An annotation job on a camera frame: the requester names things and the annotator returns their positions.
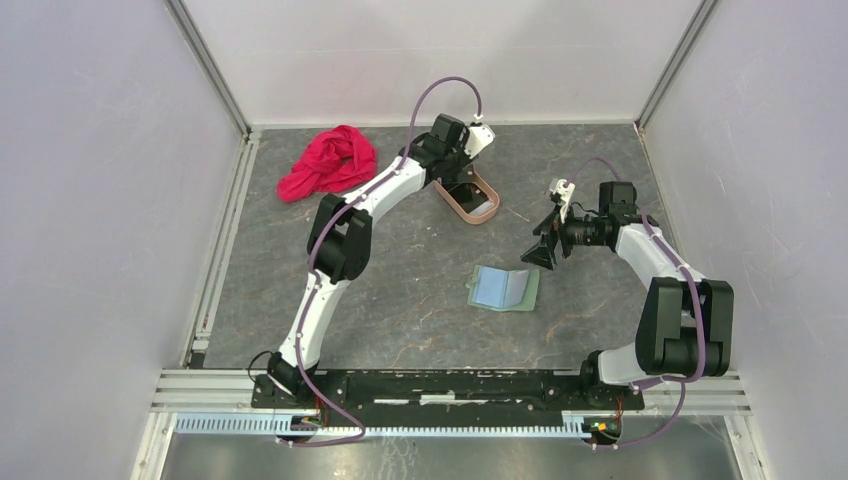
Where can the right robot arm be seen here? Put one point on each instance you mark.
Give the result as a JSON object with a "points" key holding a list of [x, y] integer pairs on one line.
{"points": [[685, 328]]}

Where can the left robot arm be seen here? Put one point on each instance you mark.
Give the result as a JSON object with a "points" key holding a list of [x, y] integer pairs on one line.
{"points": [[340, 241]]}

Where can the pink oval card tray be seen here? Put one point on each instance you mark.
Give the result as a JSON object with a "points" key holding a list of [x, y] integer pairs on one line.
{"points": [[486, 187]]}

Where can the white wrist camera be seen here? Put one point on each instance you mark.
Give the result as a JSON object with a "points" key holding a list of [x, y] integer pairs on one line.
{"points": [[561, 192], [479, 137]]}

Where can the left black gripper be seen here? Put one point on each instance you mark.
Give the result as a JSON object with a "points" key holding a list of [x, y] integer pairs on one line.
{"points": [[463, 163]]}

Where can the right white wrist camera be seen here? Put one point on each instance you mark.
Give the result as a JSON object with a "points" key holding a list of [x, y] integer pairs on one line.
{"points": [[561, 192]]}

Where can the green card holder wallet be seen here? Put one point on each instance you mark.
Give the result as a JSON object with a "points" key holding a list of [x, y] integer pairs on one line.
{"points": [[503, 290]]}

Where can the red crumpled cloth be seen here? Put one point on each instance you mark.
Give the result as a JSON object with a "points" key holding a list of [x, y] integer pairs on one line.
{"points": [[334, 161]]}

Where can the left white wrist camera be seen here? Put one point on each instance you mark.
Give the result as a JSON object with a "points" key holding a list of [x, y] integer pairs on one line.
{"points": [[479, 137]]}

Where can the aluminium frame rail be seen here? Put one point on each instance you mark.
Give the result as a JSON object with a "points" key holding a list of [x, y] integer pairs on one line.
{"points": [[219, 402]]}

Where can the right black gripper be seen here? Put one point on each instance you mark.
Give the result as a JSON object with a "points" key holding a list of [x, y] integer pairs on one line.
{"points": [[543, 254]]}

